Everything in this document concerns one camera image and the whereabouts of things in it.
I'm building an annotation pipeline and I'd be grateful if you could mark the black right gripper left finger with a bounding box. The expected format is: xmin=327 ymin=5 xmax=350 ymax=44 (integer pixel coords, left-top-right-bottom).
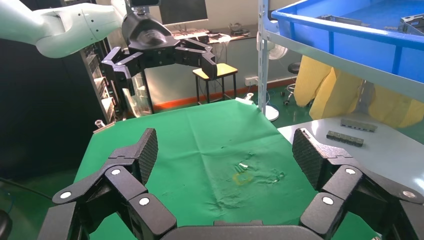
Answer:
xmin=38 ymin=128 xmax=178 ymax=240

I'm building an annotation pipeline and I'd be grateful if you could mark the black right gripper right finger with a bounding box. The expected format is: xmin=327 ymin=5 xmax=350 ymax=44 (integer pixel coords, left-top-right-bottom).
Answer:
xmin=292 ymin=128 xmax=424 ymax=240

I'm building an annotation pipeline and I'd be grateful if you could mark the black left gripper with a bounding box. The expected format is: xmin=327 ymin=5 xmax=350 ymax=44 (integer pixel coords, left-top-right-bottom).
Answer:
xmin=100 ymin=13 xmax=219 ymax=97

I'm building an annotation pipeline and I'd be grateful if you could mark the large bent sheet metal part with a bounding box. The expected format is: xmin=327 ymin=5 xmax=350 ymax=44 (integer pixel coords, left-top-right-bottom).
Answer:
xmin=317 ymin=13 xmax=371 ymax=28
xmin=398 ymin=13 xmax=424 ymax=37

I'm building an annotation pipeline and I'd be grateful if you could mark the clear plastic container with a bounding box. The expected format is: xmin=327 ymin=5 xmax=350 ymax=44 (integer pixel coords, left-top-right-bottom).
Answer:
xmin=122 ymin=72 xmax=154 ymax=117

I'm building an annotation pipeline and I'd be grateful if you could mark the computer keyboard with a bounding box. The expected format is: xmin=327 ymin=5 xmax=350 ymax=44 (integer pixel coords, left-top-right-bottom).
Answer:
xmin=171 ymin=29 xmax=211 ymax=41

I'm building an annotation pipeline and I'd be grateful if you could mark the black computer monitor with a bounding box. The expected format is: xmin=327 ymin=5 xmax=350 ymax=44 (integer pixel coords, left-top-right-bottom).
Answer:
xmin=158 ymin=0 xmax=209 ymax=27

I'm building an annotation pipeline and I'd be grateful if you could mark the grey slotted metal bar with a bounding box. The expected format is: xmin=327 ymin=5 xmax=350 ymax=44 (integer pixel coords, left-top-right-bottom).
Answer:
xmin=326 ymin=130 xmax=365 ymax=148
xmin=340 ymin=118 xmax=379 ymax=133

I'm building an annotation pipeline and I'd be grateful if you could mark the dark equipment rack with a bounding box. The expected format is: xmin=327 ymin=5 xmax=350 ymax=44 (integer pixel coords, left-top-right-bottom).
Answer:
xmin=79 ymin=39 xmax=122 ymax=123

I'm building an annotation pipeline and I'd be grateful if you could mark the yellow seat metal stool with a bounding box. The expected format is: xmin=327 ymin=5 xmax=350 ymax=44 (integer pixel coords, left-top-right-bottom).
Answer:
xmin=192 ymin=62 xmax=239 ymax=105

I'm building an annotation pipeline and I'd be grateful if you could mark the silver binder clip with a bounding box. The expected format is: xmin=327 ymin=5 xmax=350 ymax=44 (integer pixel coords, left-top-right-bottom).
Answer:
xmin=235 ymin=92 xmax=255 ymax=106
xmin=92 ymin=119 xmax=116 ymax=134

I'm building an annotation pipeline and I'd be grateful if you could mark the green table cloth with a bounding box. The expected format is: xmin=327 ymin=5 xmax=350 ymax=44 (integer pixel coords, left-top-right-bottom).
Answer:
xmin=74 ymin=99 xmax=380 ymax=240

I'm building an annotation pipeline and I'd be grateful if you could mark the wooden office desk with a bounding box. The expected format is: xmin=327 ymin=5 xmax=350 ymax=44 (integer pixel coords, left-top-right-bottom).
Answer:
xmin=172 ymin=24 xmax=260 ymax=45

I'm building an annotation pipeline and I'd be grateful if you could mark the yellow fabric cover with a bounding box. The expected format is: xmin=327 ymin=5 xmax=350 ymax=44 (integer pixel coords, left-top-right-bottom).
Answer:
xmin=294 ymin=54 xmax=424 ymax=129

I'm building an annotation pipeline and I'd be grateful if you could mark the black round swivel stool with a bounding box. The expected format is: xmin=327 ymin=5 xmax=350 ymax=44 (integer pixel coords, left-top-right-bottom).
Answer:
xmin=283 ymin=62 xmax=314 ymax=108

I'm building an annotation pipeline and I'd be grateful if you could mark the blue plastic bin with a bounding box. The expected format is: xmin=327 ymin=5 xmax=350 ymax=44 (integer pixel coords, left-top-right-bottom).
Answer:
xmin=270 ymin=0 xmax=424 ymax=84

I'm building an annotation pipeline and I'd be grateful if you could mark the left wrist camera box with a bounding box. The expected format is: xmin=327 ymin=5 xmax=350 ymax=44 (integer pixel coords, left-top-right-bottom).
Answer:
xmin=130 ymin=0 xmax=162 ymax=8

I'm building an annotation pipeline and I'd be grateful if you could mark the black cable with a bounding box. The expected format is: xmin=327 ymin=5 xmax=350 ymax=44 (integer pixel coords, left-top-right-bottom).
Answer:
xmin=0 ymin=177 xmax=46 ymax=201

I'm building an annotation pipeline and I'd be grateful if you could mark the white pedestal fan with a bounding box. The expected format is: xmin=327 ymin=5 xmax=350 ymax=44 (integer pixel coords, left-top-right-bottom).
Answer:
xmin=256 ymin=31 xmax=289 ymax=122

